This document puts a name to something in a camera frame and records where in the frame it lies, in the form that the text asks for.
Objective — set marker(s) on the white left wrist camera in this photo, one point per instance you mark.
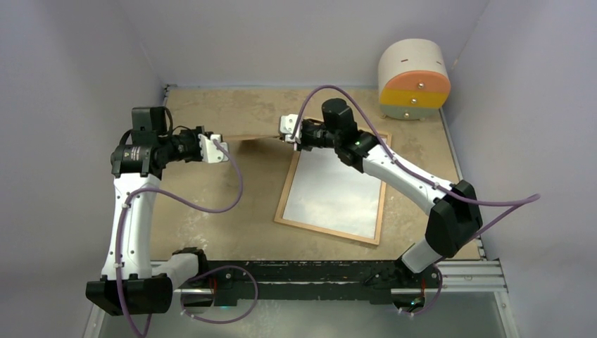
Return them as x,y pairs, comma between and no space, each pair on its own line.
213,149

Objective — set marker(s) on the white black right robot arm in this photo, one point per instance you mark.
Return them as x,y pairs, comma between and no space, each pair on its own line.
453,217

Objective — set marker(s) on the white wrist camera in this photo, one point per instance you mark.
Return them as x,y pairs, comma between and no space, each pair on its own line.
213,149
290,129

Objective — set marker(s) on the round white drawer cabinet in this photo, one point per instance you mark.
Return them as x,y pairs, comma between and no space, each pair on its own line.
413,82

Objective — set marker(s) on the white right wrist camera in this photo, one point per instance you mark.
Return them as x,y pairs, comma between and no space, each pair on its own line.
290,129

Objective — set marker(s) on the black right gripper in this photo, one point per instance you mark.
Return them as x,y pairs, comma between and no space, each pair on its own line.
303,144

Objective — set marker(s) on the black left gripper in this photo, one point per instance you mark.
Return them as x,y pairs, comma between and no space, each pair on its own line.
194,132

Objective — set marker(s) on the brown cardboard backing board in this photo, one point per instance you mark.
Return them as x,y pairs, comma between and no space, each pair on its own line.
249,137

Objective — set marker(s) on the light wooden picture frame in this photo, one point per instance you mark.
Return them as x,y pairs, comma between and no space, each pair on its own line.
326,231

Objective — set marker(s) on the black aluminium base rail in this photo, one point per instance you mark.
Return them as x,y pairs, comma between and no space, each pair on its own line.
224,283

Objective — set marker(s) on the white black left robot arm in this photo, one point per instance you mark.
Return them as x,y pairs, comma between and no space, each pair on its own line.
135,210

